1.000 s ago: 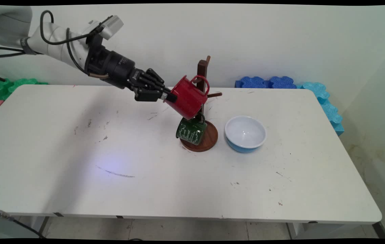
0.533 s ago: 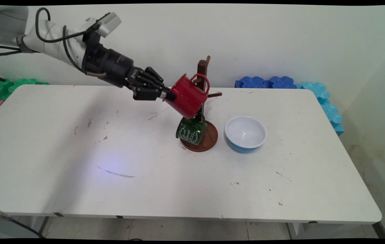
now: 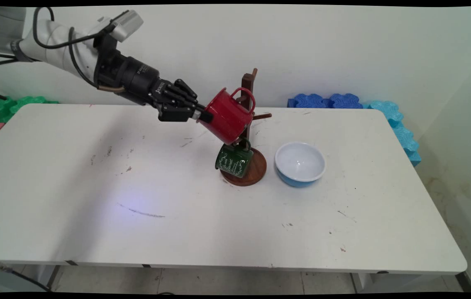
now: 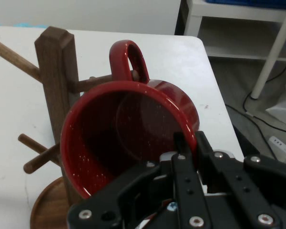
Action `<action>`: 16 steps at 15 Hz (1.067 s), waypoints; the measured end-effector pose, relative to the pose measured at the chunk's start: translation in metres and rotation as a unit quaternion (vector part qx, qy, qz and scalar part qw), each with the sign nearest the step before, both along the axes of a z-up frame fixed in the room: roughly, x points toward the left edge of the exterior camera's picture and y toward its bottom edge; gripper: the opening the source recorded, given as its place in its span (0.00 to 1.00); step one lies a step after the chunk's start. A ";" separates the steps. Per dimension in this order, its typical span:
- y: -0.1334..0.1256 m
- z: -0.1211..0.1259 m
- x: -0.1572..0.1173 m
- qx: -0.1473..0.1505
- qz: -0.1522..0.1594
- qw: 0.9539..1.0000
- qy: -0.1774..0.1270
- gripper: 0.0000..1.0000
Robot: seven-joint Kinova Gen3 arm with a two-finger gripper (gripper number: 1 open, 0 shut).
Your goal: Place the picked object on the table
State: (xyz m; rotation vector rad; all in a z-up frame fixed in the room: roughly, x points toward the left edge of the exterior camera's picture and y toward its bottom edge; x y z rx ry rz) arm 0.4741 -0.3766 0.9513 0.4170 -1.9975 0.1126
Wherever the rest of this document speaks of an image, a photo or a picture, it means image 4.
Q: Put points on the white power strip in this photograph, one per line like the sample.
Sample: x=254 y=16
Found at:
x=279 y=148

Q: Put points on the brown wooden mug tree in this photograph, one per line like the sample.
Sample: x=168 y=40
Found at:
x=54 y=71

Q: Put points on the white slanted furniture leg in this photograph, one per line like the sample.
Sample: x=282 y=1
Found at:
x=269 y=59

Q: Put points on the red enamel mug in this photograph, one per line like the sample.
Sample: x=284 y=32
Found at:
x=97 y=143

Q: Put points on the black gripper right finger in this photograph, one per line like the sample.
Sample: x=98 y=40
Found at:
x=252 y=186

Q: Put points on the white shelf unit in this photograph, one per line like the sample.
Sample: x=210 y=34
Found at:
x=233 y=14

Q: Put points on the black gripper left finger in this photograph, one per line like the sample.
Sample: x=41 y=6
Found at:
x=133 y=190

